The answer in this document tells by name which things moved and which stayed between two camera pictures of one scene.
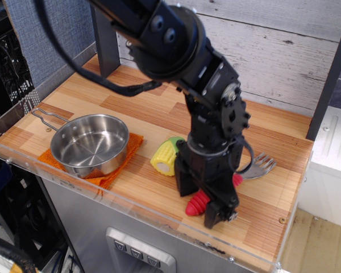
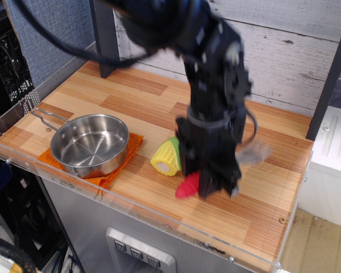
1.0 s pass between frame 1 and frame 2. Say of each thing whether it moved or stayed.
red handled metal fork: moved
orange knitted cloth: stayed
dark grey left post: stayed
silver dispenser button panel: stayed
